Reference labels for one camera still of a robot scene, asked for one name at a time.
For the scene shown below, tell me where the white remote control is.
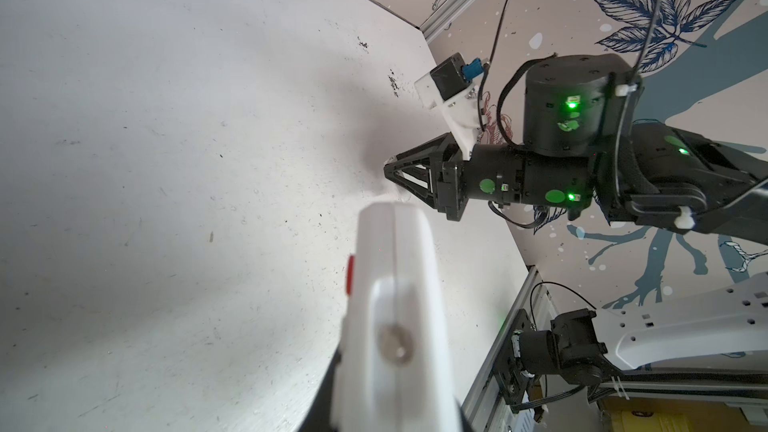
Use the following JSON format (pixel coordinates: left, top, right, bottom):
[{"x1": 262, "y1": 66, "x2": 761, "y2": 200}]
[{"x1": 330, "y1": 202, "x2": 462, "y2": 431}]

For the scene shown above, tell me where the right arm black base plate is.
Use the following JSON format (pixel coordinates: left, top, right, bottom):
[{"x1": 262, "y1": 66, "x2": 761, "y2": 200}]
[{"x1": 491, "y1": 309, "x2": 549, "y2": 413}]

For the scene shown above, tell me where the aluminium front rail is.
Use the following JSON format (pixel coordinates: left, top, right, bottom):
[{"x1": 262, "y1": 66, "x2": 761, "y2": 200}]
[{"x1": 462, "y1": 266, "x2": 556, "y2": 431}]

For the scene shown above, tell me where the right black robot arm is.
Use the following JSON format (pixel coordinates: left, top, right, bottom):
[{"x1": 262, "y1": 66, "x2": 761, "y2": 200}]
[{"x1": 384, "y1": 54, "x2": 767, "y2": 388}]

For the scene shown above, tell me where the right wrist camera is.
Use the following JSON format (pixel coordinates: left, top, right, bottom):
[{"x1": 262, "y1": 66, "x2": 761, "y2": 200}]
[{"x1": 415, "y1": 53, "x2": 485, "y2": 161}]

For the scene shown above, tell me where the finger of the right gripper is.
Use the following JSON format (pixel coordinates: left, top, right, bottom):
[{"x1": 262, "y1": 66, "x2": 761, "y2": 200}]
[
  {"x1": 403, "y1": 183, "x2": 445, "y2": 212},
  {"x1": 384, "y1": 133, "x2": 459, "y2": 188}
]

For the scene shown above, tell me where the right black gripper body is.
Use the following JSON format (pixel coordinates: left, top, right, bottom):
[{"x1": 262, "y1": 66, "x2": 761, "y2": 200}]
[{"x1": 433, "y1": 142, "x2": 468, "y2": 221}]

